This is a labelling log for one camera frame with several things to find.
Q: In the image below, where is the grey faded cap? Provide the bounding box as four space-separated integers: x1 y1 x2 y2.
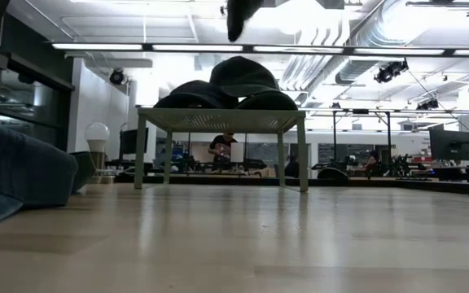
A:
236 90 300 111

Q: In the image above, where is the dark blue denim cap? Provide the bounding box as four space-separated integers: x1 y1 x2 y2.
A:
152 80 239 110

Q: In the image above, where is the dark charcoal cap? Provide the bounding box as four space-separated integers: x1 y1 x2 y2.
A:
208 55 281 98

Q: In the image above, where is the olive green cap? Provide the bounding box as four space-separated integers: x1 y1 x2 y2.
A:
69 151 97 195

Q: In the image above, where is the white rectangular panel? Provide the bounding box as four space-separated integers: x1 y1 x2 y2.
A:
230 142 245 164

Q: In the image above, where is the person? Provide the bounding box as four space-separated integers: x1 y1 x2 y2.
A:
363 149 381 172
208 132 239 164

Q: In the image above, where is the pale metal mesh shelf rack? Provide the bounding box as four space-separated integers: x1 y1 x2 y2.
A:
134 107 309 193

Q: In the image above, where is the black computer monitor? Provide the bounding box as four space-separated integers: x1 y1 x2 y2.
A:
428 129 469 162
119 127 150 156

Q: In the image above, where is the long LED light bar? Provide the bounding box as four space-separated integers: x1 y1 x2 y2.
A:
50 42 469 58

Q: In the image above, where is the black ceiling spotlight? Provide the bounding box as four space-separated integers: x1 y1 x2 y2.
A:
373 59 410 85
416 98 441 112
108 68 127 86

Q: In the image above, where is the white bulb table lamp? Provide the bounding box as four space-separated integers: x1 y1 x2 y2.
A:
83 121 116 185

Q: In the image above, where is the black desk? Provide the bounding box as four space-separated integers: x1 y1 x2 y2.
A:
429 162 469 184

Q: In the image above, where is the black metal gantry frame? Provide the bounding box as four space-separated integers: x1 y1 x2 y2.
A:
331 107 392 174

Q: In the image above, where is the silver ventilation duct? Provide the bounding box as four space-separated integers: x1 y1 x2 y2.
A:
277 0 386 97

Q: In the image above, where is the black aluminium table frame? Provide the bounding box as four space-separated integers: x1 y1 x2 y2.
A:
114 173 469 199

